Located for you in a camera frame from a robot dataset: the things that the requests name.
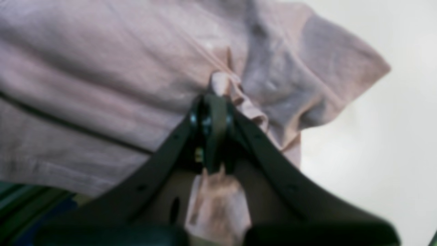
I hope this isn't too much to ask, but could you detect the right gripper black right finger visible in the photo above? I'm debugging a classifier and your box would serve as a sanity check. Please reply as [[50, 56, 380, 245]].
[[205, 95, 400, 246]]

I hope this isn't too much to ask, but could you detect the mauve t-shirt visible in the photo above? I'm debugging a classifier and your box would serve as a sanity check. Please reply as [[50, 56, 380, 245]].
[[1, 0, 390, 246]]

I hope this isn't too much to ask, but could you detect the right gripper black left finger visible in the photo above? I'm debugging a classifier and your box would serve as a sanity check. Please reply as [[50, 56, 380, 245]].
[[34, 95, 209, 246]]

